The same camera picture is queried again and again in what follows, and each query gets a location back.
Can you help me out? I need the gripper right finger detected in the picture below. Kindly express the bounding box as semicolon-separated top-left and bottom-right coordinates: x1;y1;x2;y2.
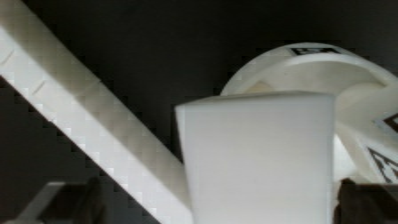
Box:
335;179;398;224

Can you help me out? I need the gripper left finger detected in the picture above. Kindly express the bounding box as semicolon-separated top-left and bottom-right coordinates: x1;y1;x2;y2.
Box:
17;178;107;224

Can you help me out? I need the white round stool seat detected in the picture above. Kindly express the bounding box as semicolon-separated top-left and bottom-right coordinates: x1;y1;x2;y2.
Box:
219;41;398;184

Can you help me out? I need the white stool leg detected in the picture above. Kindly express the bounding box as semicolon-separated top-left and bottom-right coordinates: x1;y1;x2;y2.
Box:
337;84;398;184
177;92;335;224

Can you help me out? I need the white front fence bar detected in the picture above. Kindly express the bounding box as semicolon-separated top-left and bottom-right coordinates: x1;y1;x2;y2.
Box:
0;0;194;224

